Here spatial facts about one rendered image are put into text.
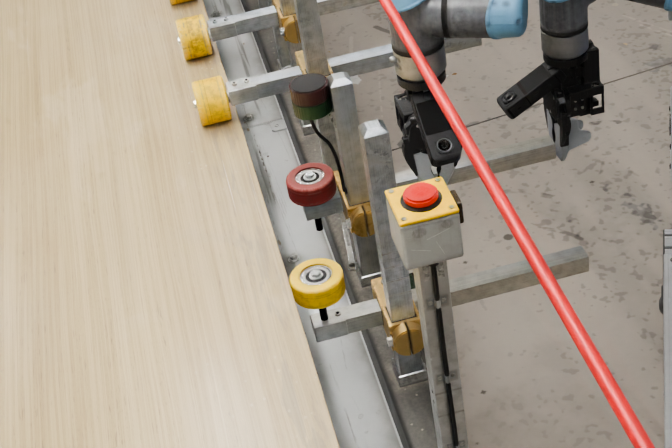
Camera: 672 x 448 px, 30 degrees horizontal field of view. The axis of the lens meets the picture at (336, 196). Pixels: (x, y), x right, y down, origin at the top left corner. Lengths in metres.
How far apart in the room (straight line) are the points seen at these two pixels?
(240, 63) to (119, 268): 1.12
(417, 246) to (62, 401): 0.59
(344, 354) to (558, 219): 1.35
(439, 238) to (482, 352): 1.59
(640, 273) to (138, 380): 1.72
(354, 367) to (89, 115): 0.69
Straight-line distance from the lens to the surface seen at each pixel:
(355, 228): 2.02
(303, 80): 1.92
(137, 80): 2.43
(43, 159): 2.28
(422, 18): 1.74
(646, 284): 3.16
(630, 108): 3.79
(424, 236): 1.42
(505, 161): 2.12
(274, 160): 2.62
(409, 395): 1.93
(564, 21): 2.00
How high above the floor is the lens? 2.07
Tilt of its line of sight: 36 degrees down
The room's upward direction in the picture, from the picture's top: 10 degrees counter-clockwise
